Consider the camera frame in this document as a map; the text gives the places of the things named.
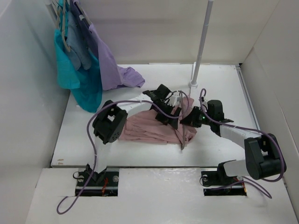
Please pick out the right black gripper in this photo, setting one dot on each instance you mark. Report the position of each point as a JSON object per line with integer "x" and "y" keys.
{"x": 191, "y": 118}

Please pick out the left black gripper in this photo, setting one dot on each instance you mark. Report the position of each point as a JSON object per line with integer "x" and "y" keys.
{"x": 167, "y": 120}

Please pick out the pink trousers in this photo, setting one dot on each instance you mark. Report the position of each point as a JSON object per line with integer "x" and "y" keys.
{"x": 142, "y": 126}

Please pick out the grey clothes hanger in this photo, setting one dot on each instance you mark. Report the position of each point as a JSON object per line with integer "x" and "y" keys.
{"x": 183, "y": 137}

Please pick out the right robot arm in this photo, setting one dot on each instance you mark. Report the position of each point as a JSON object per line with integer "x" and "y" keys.
{"x": 263, "y": 157}

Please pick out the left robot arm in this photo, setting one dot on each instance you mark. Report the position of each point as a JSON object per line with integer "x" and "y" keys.
{"x": 106, "y": 126}

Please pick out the grey hanger on rack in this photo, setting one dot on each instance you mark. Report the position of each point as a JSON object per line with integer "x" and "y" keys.
{"x": 61, "y": 10}

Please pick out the white rack pole with base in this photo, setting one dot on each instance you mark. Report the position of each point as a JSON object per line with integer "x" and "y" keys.
{"x": 193, "y": 84}

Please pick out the purple hanging shirt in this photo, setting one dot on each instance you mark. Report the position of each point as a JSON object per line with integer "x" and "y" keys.
{"x": 112, "y": 75}

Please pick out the teal hanging shirt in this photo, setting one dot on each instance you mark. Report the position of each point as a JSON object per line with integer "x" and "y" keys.
{"x": 85, "y": 85}

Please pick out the blue-grey hanging garment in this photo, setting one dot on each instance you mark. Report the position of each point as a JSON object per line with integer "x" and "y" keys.
{"x": 79, "y": 53}

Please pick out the left white rack pole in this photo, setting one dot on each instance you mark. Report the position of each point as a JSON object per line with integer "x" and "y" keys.
{"x": 52, "y": 9}

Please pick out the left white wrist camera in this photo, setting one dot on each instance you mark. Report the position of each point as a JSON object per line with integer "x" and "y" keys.
{"x": 175, "y": 100}

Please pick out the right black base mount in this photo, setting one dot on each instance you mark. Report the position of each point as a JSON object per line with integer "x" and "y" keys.
{"x": 215, "y": 185}

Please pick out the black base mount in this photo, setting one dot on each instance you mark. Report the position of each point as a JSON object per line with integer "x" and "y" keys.
{"x": 215, "y": 185}
{"x": 107, "y": 186}

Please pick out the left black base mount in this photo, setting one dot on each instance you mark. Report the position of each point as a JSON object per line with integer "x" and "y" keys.
{"x": 107, "y": 186}

